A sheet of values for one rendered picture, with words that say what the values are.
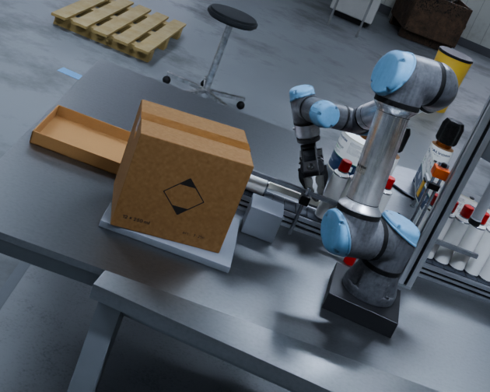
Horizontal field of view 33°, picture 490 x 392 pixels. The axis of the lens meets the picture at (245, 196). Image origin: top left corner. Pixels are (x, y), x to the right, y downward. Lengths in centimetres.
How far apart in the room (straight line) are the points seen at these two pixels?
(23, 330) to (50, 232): 73
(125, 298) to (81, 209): 38
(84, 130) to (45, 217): 61
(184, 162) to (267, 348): 50
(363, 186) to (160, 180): 51
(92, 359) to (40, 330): 73
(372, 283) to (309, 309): 18
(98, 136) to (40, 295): 61
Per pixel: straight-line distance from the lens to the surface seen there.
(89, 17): 659
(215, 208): 214
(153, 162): 208
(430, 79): 206
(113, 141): 268
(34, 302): 290
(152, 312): 193
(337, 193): 254
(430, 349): 229
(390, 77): 203
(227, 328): 197
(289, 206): 257
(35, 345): 272
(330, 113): 235
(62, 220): 216
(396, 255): 219
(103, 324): 202
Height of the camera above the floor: 188
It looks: 23 degrees down
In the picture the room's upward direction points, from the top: 22 degrees clockwise
